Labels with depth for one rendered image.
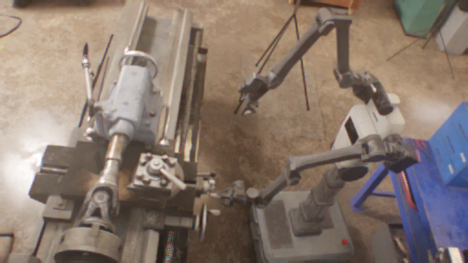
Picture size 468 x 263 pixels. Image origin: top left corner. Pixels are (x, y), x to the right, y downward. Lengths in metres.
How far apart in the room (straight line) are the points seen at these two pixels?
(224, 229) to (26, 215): 1.38
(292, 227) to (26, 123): 2.25
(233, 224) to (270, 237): 0.39
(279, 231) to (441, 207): 1.02
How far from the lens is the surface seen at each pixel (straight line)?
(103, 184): 1.79
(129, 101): 2.04
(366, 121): 2.01
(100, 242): 1.59
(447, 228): 2.55
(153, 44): 3.07
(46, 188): 2.13
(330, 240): 2.86
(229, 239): 2.94
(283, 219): 2.81
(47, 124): 3.53
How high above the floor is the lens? 2.66
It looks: 50 degrees down
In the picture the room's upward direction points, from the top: 16 degrees clockwise
